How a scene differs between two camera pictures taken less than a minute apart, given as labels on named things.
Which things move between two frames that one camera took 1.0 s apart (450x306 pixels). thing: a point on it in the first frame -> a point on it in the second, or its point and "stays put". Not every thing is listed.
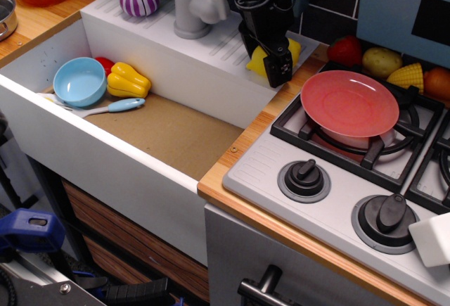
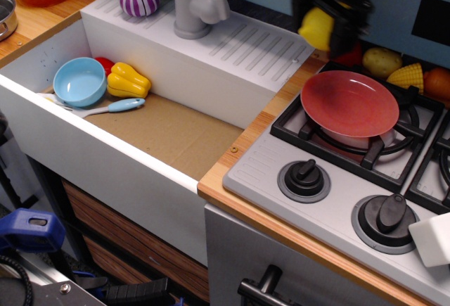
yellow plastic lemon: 256,65 -> 317,28
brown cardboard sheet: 185,138 stays put
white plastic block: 432,238 stays put
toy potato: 378,62 stays put
